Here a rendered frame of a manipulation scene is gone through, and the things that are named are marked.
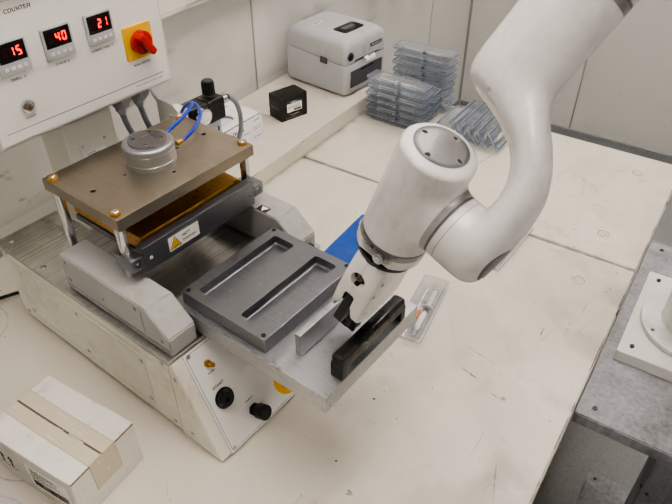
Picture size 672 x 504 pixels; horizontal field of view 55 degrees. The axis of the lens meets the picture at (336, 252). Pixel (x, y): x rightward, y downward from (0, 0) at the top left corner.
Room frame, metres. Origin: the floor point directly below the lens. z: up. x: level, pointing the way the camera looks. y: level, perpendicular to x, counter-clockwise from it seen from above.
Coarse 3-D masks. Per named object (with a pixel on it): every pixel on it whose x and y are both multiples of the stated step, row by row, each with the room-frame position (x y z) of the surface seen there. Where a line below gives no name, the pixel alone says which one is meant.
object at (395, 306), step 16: (384, 304) 0.66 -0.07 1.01; (400, 304) 0.66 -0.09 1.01; (368, 320) 0.63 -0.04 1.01; (384, 320) 0.63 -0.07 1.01; (400, 320) 0.66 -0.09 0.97; (352, 336) 0.60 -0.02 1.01; (368, 336) 0.60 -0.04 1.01; (336, 352) 0.57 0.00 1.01; (352, 352) 0.57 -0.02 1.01; (336, 368) 0.56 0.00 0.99
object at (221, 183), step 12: (216, 180) 0.90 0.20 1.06; (228, 180) 0.90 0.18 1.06; (192, 192) 0.86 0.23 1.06; (204, 192) 0.86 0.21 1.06; (216, 192) 0.86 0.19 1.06; (168, 204) 0.83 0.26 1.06; (180, 204) 0.83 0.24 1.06; (192, 204) 0.83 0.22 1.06; (84, 216) 0.83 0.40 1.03; (156, 216) 0.80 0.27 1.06; (168, 216) 0.80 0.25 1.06; (180, 216) 0.80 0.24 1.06; (96, 228) 0.81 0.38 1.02; (108, 228) 0.79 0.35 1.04; (132, 228) 0.77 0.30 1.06; (144, 228) 0.77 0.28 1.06; (156, 228) 0.77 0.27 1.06; (132, 240) 0.76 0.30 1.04
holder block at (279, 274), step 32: (256, 256) 0.80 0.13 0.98; (288, 256) 0.78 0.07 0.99; (320, 256) 0.78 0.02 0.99; (192, 288) 0.71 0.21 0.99; (224, 288) 0.72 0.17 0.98; (256, 288) 0.71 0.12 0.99; (288, 288) 0.72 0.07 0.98; (320, 288) 0.71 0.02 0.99; (224, 320) 0.65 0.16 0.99; (256, 320) 0.65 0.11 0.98; (288, 320) 0.64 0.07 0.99
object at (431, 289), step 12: (432, 276) 0.99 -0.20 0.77; (420, 288) 0.95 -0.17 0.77; (432, 288) 0.95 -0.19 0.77; (444, 288) 0.95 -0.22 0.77; (420, 300) 0.92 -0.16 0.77; (432, 300) 0.92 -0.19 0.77; (420, 312) 0.89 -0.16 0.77; (432, 312) 0.89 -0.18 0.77; (420, 324) 0.85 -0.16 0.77; (408, 336) 0.82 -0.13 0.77; (420, 336) 0.82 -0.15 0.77
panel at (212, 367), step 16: (192, 352) 0.65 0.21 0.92; (208, 352) 0.66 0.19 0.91; (224, 352) 0.68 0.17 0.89; (192, 368) 0.63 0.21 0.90; (208, 368) 0.65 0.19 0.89; (224, 368) 0.66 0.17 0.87; (240, 368) 0.68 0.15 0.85; (208, 384) 0.63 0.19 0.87; (224, 384) 0.65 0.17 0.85; (240, 384) 0.66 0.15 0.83; (256, 384) 0.68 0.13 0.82; (272, 384) 0.69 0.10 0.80; (208, 400) 0.62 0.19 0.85; (240, 400) 0.65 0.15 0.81; (256, 400) 0.66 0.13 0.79; (272, 400) 0.68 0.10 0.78; (224, 416) 0.62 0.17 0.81; (240, 416) 0.63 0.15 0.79; (224, 432) 0.60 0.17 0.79; (240, 432) 0.61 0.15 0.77
